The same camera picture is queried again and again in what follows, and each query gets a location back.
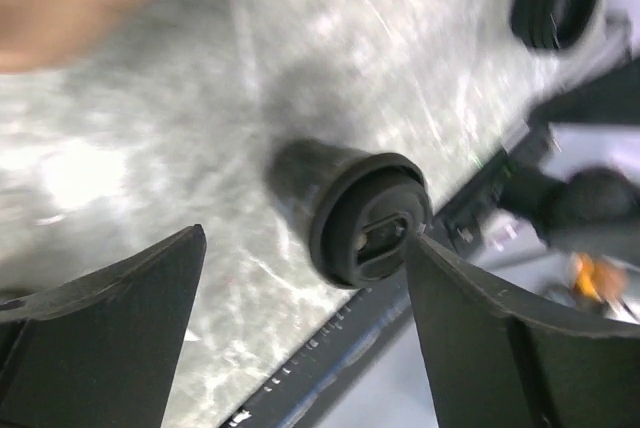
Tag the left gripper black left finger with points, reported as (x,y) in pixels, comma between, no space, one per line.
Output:
(101,350)

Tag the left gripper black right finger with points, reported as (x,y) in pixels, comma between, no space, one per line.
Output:
(497,355)

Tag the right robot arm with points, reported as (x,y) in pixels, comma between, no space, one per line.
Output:
(596,211)

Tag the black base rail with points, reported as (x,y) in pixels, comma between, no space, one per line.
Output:
(316,375)

